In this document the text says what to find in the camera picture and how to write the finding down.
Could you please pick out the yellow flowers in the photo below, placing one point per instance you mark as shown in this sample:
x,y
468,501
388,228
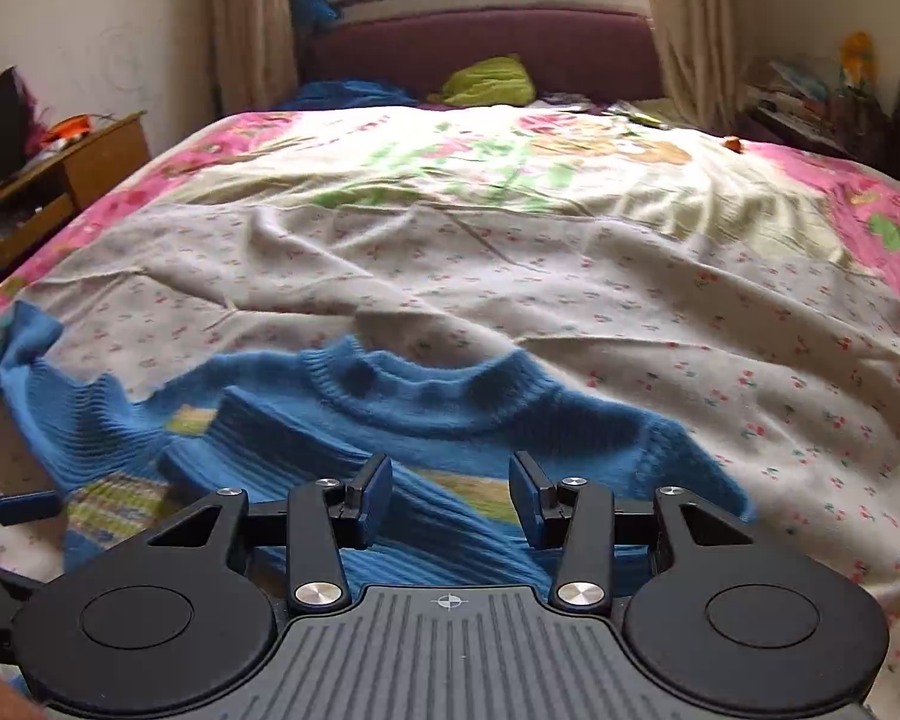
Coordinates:
x,y
859,60

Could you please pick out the small orange object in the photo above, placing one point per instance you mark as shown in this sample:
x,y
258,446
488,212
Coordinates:
x,y
733,143

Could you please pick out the wooden nightstand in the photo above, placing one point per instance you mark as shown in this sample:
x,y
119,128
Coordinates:
x,y
97,161

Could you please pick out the pink floral bed sheet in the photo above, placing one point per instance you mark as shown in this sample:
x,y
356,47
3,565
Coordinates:
x,y
450,157

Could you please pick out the stack of books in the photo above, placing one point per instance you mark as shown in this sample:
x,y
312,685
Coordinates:
x,y
787,101

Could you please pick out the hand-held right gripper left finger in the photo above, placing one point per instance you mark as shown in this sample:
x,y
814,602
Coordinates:
x,y
377,499

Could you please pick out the orange item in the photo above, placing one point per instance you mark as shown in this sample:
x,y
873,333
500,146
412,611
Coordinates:
x,y
67,129

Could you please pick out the beige curtain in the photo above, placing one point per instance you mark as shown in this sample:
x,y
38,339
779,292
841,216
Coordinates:
x,y
251,22
690,30

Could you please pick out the maroon bed headboard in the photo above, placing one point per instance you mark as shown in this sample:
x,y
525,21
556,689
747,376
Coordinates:
x,y
495,41

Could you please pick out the green cloth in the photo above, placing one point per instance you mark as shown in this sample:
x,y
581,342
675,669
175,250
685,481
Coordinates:
x,y
487,82

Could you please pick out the blue cloth on bed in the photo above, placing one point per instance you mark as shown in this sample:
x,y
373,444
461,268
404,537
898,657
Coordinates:
x,y
345,95

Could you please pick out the blue cloth by window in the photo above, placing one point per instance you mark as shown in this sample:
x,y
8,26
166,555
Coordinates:
x,y
311,4

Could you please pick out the cherry print bed sheet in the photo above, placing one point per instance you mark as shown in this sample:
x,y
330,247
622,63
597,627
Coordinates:
x,y
570,292

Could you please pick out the dark patterned cloth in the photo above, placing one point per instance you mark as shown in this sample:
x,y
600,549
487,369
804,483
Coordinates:
x,y
562,99

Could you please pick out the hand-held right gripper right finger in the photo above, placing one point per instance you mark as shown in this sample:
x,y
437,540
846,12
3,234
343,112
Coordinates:
x,y
529,502

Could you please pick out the blue knit sweater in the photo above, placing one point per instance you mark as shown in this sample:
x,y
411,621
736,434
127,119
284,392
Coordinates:
x,y
450,397

